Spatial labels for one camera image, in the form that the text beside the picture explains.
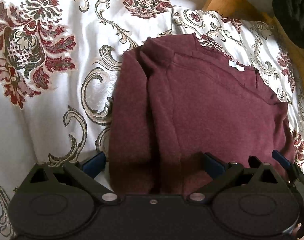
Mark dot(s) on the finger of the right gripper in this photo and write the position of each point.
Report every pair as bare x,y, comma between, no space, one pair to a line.
254,162
293,171

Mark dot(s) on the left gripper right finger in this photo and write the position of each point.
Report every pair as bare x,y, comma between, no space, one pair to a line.
213,166

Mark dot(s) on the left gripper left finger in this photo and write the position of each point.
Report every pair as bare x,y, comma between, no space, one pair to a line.
94,165

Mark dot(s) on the maroon sweater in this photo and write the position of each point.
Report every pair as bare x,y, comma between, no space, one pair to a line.
176,100

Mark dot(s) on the floral white bedspread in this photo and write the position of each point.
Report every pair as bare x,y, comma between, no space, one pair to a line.
251,43

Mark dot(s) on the floral white pillow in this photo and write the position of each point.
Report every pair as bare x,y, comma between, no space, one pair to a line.
59,62

